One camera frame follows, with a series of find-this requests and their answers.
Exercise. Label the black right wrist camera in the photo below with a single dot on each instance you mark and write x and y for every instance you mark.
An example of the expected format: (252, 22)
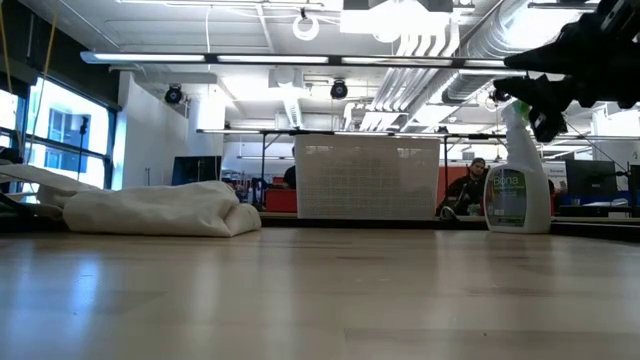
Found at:
(547, 125)

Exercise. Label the white garment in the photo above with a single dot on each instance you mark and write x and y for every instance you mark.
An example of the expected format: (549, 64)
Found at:
(150, 207)

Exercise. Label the red low cabinet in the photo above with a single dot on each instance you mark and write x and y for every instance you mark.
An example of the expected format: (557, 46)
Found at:
(280, 200)

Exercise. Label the white laundry basket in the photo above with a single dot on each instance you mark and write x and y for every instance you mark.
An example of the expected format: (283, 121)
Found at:
(367, 175)

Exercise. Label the black metal rail stand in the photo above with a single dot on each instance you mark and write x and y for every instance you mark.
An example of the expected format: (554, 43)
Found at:
(467, 136)

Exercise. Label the long ceiling light fixture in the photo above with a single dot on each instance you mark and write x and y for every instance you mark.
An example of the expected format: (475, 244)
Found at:
(275, 59)

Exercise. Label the blue-framed window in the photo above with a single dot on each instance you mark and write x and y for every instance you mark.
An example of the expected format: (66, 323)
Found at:
(60, 130)

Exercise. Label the black ceiling light cluster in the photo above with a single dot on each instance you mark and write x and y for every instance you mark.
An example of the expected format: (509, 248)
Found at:
(500, 96)

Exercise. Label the black tripod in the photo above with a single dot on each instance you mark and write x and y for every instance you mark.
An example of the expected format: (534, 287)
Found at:
(81, 150)

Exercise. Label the person behind basket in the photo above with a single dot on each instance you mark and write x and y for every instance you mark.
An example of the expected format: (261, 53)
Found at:
(290, 176)

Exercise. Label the orange partition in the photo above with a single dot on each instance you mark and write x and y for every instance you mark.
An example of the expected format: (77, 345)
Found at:
(450, 177)

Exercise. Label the silver ceiling duct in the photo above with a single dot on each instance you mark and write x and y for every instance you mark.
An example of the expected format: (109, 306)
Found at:
(480, 55)

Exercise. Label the black ceiling spotlight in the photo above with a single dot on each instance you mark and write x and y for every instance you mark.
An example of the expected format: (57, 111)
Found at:
(173, 94)
(339, 90)

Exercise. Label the white spray bottle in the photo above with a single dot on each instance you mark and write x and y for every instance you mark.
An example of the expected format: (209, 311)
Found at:
(517, 195)

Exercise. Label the white wall sign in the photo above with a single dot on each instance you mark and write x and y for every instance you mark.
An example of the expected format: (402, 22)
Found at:
(557, 175)

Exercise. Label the dark background monitor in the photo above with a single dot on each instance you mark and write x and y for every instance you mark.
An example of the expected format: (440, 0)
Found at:
(197, 170)
(590, 177)

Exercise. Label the seated person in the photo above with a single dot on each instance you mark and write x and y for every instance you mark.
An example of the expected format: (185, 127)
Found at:
(467, 192)

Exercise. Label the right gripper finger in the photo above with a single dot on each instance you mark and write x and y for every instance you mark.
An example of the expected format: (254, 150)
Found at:
(535, 90)
(542, 61)

